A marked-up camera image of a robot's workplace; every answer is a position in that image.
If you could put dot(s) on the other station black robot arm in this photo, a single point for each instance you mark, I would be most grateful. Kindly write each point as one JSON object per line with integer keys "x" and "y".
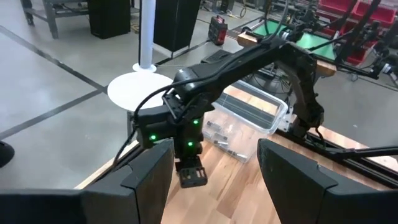
{"x": 354, "y": 34}

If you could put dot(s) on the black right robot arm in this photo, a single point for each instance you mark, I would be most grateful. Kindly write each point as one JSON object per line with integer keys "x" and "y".
{"x": 248, "y": 59}

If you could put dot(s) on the clear plastic bin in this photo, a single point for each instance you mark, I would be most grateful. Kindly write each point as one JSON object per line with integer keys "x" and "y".
{"x": 248, "y": 115}

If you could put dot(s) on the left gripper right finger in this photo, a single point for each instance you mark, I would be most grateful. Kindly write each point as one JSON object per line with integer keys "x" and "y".
{"x": 311, "y": 199}

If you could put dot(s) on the red black power box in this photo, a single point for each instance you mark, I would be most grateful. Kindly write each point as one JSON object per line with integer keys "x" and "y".
{"x": 217, "y": 31}

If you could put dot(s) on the wooden table with green mat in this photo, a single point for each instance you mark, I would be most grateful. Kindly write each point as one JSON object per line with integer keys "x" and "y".
{"x": 314, "y": 40}

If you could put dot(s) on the black cabinet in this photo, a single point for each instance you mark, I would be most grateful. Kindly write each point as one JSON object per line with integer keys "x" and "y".
{"x": 177, "y": 21}
{"x": 109, "y": 18}

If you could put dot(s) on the red storage bins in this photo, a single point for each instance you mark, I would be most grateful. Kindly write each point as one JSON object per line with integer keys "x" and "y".
{"x": 335, "y": 6}

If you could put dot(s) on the white pole with round base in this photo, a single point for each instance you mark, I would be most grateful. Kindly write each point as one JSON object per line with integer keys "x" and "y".
{"x": 147, "y": 31}

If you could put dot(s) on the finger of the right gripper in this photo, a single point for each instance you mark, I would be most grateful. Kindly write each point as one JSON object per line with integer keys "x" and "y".
{"x": 192, "y": 178}

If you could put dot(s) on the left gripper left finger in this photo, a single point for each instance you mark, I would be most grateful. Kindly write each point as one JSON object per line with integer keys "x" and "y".
{"x": 93, "y": 205}

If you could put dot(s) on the grey metal table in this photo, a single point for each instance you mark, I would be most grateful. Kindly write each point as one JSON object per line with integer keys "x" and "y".
{"x": 49, "y": 12}

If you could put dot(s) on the white round stool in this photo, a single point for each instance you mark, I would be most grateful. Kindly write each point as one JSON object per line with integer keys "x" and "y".
{"x": 130, "y": 90}

